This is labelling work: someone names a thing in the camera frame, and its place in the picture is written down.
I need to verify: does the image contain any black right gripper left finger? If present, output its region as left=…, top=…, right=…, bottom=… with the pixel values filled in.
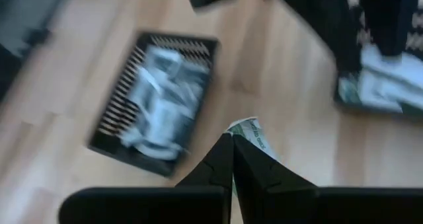
left=58, top=133, right=236, bottom=224

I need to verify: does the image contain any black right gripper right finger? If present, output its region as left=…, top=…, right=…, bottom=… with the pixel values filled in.
left=233, top=134, right=423, bottom=224

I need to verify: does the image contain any black slotted plastic basket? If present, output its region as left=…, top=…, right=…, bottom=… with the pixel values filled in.
left=86, top=30, right=219, bottom=179
left=270, top=0, right=423, bottom=120

